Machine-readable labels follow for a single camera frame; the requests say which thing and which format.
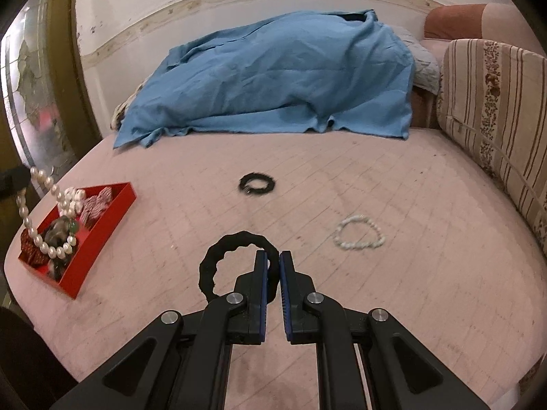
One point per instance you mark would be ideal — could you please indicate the glass panel door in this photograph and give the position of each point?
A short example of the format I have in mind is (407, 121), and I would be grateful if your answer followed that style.
(38, 72)

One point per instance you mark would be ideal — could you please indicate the blue cloth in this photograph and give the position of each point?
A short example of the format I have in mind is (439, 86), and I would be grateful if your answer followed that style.
(265, 72)

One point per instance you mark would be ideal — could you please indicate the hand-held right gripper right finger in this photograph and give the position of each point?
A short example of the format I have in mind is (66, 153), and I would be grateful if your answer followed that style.
(286, 299)

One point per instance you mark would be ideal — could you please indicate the striped floral cushion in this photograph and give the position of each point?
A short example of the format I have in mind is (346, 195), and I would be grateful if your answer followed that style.
(491, 106)

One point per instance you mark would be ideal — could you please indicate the red patterned cloth piece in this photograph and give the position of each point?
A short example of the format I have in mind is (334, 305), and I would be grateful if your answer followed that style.
(32, 251)

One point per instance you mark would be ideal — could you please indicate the pink sofa armrest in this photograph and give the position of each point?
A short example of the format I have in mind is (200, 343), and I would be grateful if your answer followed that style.
(453, 21)

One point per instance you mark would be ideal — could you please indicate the red tray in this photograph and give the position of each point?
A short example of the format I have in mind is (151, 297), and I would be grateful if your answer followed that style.
(102, 239)

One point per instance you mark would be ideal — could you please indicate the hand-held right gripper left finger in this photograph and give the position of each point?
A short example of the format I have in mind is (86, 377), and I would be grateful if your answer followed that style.
(260, 297)

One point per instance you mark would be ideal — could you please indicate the grey quilted pillow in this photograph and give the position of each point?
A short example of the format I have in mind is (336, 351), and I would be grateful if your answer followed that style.
(423, 64)

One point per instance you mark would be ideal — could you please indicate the red plaid scrunchie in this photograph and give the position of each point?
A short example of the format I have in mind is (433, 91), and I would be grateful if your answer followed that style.
(94, 207)

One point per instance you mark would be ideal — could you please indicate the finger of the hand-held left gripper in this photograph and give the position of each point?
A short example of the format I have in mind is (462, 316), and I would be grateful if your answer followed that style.
(13, 181)

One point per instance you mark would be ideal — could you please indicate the white scrunchie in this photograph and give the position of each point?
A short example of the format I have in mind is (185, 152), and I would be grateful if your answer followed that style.
(76, 195)

